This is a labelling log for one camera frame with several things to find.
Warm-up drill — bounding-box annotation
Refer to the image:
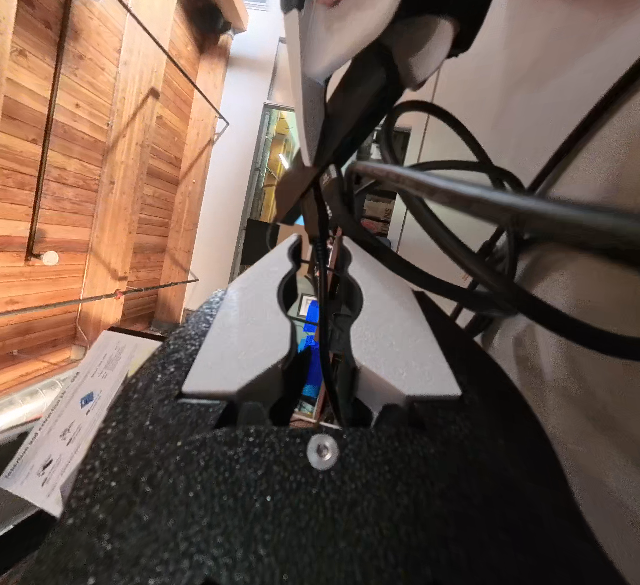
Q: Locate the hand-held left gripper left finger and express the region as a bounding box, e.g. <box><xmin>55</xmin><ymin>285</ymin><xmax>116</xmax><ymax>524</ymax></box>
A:
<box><xmin>180</xmin><ymin>234</ymin><xmax>307</xmax><ymax>418</ymax></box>

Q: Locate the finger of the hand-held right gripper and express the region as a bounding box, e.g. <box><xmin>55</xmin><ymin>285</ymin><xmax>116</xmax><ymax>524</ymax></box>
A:
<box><xmin>284</xmin><ymin>0</ymin><xmax>409</xmax><ymax>169</ymax></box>
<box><xmin>392</xmin><ymin>14</ymin><xmax>459</xmax><ymax>91</ymax></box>

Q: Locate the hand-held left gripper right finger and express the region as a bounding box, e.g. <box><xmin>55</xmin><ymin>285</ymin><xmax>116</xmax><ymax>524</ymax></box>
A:
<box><xmin>340</xmin><ymin>239</ymin><xmax>462</xmax><ymax>426</ymax></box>

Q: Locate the blue plastic bin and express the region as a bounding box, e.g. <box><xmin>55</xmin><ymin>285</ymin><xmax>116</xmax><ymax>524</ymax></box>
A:
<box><xmin>297</xmin><ymin>302</ymin><xmax>323</xmax><ymax>398</ymax></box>

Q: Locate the black hanging panel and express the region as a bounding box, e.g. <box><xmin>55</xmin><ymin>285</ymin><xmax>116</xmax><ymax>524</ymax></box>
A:
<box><xmin>240</xmin><ymin>218</ymin><xmax>282</xmax><ymax>268</ymax></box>

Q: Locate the cardboard box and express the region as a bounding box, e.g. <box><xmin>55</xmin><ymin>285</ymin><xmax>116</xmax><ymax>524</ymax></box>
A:
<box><xmin>361</xmin><ymin>195</ymin><xmax>398</xmax><ymax>240</ymax></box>

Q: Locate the grey sprinkler pipe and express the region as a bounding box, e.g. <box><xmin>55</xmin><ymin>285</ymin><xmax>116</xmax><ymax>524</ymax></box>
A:
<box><xmin>0</xmin><ymin>277</ymin><xmax>200</xmax><ymax>318</ymax></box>

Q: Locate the printed instruction poster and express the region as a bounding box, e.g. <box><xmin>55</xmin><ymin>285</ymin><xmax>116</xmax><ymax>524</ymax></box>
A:
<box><xmin>0</xmin><ymin>329</ymin><xmax>163</xmax><ymax>518</ymax></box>

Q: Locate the black ceiling pipe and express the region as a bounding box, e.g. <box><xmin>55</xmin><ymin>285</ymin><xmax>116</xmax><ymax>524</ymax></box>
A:
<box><xmin>24</xmin><ymin>0</ymin><xmax>83</xmax><ymax>264</ymax></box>

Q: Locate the silver air duct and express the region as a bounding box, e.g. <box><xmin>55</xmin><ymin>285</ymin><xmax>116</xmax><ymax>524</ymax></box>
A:
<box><xmin>0</xmin><ymin>370</ymin><xmax>83</xmax><ymax>433</ymax></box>

